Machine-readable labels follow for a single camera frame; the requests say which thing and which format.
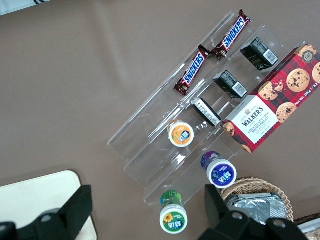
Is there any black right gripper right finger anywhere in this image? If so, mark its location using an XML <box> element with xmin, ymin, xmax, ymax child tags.
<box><xmin>197</xmin><ymin>184</ymin><xmax>308</xmax><ymax>240</ymax></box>

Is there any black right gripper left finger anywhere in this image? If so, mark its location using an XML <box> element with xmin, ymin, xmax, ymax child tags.
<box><xmin>0</xmin><ymin>184</ymin><xmax>94</xmax><ymax>240</ymax></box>

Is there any light beige wicker basket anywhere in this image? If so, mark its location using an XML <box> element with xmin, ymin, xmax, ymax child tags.
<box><xmin>219</xmin><ymin>177</ymin><xmax>295</xmax><ymax>223</ymax></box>

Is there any white plastic tray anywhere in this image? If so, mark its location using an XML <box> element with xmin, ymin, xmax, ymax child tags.
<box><xmin>0</xmin><ymin>170</ymin><xmax>97</xmax><ymax>240</ymax></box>

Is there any silver foil snack packet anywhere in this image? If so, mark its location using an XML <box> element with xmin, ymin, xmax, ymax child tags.
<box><xmin>226</xmin><ymin>192</ymin><xmax>288</xmax><ymax>223</ymax></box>

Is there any purple-lid small bottle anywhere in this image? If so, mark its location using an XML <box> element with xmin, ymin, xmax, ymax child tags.
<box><xmin>200</xmin><ymin>150</ymin><xmax>238</xmax><ymax>189</ymax></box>

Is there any green-lid small bottle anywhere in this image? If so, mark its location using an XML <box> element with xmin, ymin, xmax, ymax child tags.
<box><xmin>159</xmin><ymin>189</ymin><xmax>189</xmax><ymax>235</ymax></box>

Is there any clear acrylic tiered display stand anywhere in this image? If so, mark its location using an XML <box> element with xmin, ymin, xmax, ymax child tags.
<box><xmin>106</xmin><ymin>11</ymin><xmax>311</xmax><ymax>211</ymax></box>

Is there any orange-lid small bottle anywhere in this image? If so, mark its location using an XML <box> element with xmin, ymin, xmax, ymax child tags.
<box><xmin>167</xmin><ymin>119</ymin><xmax>195</xmax><ymax>148</ymax></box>

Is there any small black chocolate box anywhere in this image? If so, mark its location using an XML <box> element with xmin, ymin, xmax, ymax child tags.
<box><xmin>190</xmin><ymin>96</ymin><xmax>222</xmax><ymax>128</ymax></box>
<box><xmin>239</xmin><ymin>36</ymin><xmax>280</xmax><ymax>72</ymax></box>
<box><xmin>212</xmin><ymin>69</ymin><xmax>248</xmax><ymax>100</ymax></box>

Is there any red tartan Walker's shortbread box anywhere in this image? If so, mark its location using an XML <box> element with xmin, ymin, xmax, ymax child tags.
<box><xmin>221</xmin><ymin>43</ymin><xmax>320</xmax><ymax>155</ymax></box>

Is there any Snickers chocolate bar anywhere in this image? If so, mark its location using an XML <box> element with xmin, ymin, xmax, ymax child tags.
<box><xmin>174</xmin><ymin>44</ymin><xmax>210</xmax><ymax>96</ymax></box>
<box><xmin>211</xmin><ymin>9</ymin><xmax>252</xmax><ymax>60</ymax></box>

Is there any white cloth with dark stripes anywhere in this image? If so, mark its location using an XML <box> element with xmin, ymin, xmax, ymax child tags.
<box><xmin>0</xmin><ymin>0</ymin><xmax>51</xmax><ymax>16</ymax></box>

